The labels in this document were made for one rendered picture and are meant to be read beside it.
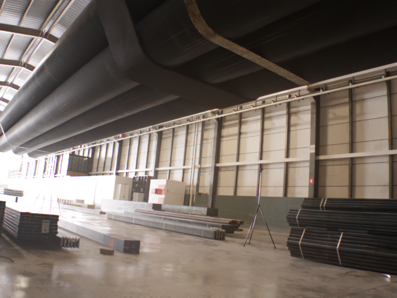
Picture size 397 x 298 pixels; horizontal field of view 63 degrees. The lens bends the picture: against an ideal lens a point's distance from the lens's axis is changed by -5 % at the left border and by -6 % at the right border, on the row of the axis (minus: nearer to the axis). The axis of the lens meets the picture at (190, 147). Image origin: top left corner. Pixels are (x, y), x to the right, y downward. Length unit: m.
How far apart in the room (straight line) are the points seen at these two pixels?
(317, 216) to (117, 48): 5.01
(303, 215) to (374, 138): 8.06
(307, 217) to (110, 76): 4.99
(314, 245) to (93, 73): 4.76
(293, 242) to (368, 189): 7.88
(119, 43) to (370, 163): 12.70
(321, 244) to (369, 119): 8.83
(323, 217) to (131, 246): 2.95
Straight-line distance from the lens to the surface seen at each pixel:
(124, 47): 0.96
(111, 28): 1.00
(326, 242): 5.45
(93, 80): 1.19
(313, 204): 6.30
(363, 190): 13.37
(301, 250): 5.71
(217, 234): 8.24
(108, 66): 1.07
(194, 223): 10.64
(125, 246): 4.74
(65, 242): 4.44
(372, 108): 13.82
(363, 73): 13.61
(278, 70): 0.89
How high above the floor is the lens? 0.66
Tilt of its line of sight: 10 degrees up
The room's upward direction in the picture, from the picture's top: 5 degrees clockwise
